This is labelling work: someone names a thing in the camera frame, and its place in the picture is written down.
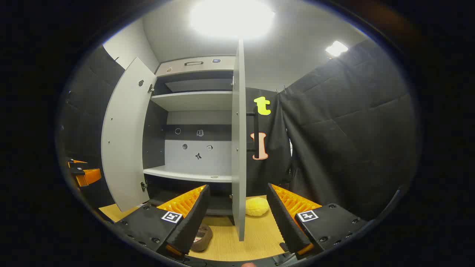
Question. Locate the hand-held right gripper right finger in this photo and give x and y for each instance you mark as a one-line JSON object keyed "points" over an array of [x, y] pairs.
{"points": [[282, 218]]}

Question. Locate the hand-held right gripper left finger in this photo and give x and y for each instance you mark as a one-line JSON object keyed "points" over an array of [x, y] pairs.
{"points": [[193, 218]]}

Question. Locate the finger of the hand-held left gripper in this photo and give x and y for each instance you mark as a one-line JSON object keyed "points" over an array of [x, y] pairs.
{"points": [[89, 177], [78, 162]]}

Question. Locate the brown fuzzy shoe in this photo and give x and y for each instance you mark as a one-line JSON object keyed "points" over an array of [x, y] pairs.
{"points": [[202, 239]]}

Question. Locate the grey shoe cabinet door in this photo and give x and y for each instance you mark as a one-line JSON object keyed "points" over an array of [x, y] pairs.
{"points": [[122, 141], [238, 148]]}

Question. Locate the grey shoe cabinet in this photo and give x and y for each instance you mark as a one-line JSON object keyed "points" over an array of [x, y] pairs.
{"points": [[193, 100]]}

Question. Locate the yellow plush toy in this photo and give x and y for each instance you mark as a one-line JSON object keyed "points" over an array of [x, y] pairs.
{"points": [[256, 206]]}

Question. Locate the black backdrop cloth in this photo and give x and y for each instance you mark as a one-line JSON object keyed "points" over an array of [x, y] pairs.
{"points": [[352, 129]]}

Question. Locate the small ceiling light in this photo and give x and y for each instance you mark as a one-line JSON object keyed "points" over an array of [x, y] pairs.
{"points": [[336, 48]]}

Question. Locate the large ceiling light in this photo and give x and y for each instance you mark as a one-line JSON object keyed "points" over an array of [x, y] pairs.
{"points": [[232, 18]]}

